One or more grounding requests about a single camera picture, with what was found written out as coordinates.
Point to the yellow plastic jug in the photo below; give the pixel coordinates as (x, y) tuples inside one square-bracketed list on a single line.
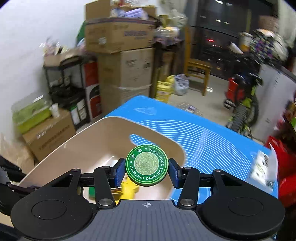
[(165, 89)]

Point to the red white appliance box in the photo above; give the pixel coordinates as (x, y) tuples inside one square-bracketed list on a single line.
[(92, 90)]

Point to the white chest freezer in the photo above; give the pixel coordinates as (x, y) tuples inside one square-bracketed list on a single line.
[(277, 90)]

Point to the blue silicone table mat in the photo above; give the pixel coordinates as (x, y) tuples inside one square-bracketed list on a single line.
[(207, 145)]

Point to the beige plastic storage bin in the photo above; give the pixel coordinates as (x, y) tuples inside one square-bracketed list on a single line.
[(100, 144)]

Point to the green round ointment tin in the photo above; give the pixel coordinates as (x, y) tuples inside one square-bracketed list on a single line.
[(146, 165)]

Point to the white paper cup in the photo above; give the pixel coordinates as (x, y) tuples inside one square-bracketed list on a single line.
[(55, 110)]

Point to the wooden chair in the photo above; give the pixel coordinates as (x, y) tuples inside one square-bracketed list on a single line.
[(191, 64)]

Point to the floor cardboard box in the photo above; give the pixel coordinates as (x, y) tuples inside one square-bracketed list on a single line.
[(44, 138)]

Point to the large stacked cardboard box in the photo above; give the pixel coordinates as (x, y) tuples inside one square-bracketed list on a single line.
[(123, 76)]

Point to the green black bicycle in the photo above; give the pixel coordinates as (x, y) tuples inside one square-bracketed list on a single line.
[(245, 70)]

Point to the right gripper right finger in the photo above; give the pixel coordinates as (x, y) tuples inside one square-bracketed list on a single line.
[(187, 179)]

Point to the yellow toy tool red knob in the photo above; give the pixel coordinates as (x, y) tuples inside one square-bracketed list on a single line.
[(127, 190)]

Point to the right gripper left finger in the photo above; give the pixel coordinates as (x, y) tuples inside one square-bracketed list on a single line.
[(105, 178)]

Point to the black metal shelf cart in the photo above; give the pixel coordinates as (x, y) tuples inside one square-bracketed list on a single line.
[(68, 95)]

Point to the white tissue box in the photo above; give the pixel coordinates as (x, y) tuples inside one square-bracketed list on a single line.
[(263, 173)]

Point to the plastic bag on floor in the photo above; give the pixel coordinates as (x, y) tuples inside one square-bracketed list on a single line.
[(181, 84)]

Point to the green bottle gold cap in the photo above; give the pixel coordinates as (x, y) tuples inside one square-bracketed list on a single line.
[(91, 192)]

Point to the open top cardboard box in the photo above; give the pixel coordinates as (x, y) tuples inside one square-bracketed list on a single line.
[(108, 31)]

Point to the green lidded food container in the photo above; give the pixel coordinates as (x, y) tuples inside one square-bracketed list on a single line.
[(28, 114)]

